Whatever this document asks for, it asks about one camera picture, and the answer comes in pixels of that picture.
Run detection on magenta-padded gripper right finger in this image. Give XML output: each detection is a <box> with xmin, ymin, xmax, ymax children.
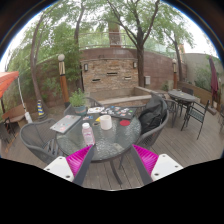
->
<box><xmin>129</xmin><ymin>144</ymin><xmax>184</xmax><ymax>186</ymax></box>

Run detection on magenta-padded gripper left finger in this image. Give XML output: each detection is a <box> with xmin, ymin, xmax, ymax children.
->
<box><xmin>43</xmin><ymin>144</ymin><xmax>97</xmax><ymax>187</ymax></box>

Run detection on pink drink bottle white cap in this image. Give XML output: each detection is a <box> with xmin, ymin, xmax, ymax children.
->
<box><xmin>81</xmin><ymin>122</ymin><xmax>96</xmax><ymax>147</ymax></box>

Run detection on silver laptop with stickers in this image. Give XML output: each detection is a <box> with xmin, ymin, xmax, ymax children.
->
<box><xmin>49</xmin><ymin>114</ymin><xmax>82</xmax><ymax>135</ymax></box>

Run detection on black backpack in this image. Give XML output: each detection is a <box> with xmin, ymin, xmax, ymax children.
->
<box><xmin>138</xmin><ymin>94</ymin><xmax>168</xmax><ymax>135</ymax></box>

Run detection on white canopy pole weight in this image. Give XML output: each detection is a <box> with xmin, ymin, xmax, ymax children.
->
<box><xmin>24</xmin><ymin>111</ymin><xmax>34</xmax><ymax>124</ymax></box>

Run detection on dark metal chair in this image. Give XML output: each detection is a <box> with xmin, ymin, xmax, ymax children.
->
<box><xmin>180</xmin><ymin>99</ymin><xmax>211</xmax><ymax>140</ymax></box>

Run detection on blue yellow striped cone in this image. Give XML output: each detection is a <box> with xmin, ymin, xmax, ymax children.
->
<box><xmin>36</xmin><ymin>99</ymin><xmax>48</xmax><ymax>120</ymax></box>

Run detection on white cup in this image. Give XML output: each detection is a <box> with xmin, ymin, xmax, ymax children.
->
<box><xmin>99</xmin><ymin>114</ymin><xmax>114</xmax><ymax>131</ymax></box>

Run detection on white printed magazine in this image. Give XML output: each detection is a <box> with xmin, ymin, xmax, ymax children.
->
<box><xmin>86</xmin><ymin>106</ymin><xmax>106</xmax><ymax>115</ymax></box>

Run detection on wooden bench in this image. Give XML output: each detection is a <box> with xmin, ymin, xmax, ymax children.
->
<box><xmin>1</xmin><ymin>103</ymin><xmax>28</xmax><ymax>129</ymax></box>

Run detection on potted green plant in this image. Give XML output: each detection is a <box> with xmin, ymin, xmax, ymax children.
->
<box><xmin>68</xmin><ymin>88</ymin><xmax>88</xmax><ymax>117</ymax></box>

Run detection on black laptop with stickers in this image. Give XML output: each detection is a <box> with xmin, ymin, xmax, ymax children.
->
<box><xmin>99</xmin><ymin>105</ymin><xmax>138</xmax><ymax>120</ymax></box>

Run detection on dark round side table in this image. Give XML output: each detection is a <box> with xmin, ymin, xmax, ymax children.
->
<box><xmin>167</xmin><ymin>89</ymin><xmax>198</xmax><ymax>114</ymax></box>

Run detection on orange canopy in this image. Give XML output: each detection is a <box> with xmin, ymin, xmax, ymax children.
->
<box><xmin>0</xmin><ymin>70</ymin><xmax>20</xmax><ymax>100</ymax></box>

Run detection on wooden lamp post globe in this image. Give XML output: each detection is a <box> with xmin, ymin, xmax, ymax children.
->
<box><xmin>171</xmin><ymin>58</ymin><xmax>178</xmax><ymax>90</ymax></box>
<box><xmin>57</xmin><ymin>53</ymin><xmax>71</xmax><ymax>108</ymax></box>

